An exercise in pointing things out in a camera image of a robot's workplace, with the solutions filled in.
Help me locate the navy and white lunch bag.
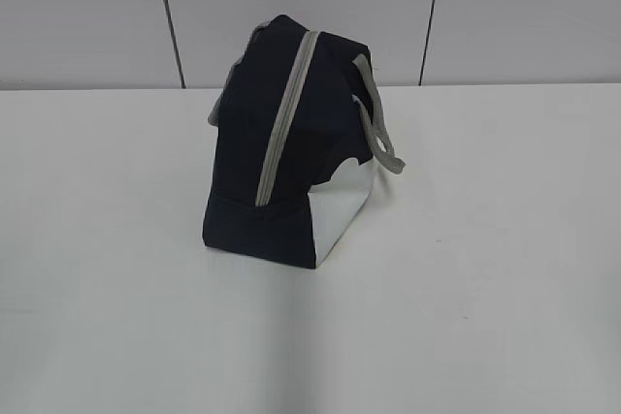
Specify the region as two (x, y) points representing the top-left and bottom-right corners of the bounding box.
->
(202, 15), (405, 270)

